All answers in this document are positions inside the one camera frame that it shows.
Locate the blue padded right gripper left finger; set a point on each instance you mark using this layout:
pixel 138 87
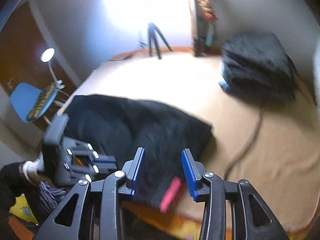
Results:
pixel 75 215

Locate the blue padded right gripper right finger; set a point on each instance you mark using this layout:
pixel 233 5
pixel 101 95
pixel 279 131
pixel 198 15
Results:
pixel 251 216

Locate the black pants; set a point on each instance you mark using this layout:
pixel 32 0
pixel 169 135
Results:
pixel 119 126

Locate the white gloved left hand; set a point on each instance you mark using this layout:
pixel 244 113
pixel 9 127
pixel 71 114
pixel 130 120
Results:
pixel 32 170

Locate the blue chair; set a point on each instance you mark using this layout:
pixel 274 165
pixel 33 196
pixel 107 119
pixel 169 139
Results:
pixel 23 99

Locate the beige blanket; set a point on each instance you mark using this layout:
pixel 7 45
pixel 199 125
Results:
pixel 274 146

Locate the white gooseneck desk lamp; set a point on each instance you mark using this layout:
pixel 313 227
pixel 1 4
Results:
pixel 46 57

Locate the stack of folded dark clothes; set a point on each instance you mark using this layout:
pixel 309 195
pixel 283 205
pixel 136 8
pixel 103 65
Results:
pixel 255 65

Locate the black mini tripod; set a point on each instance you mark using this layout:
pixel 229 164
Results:
pixel 153 31

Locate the folded grey tripod stand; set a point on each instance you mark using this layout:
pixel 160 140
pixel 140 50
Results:
pixel 203 20

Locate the black camera box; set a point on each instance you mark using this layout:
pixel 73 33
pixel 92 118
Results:
pixel 55 130

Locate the bright ring light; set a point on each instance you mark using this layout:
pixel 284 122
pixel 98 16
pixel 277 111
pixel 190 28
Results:
pixel 129 20

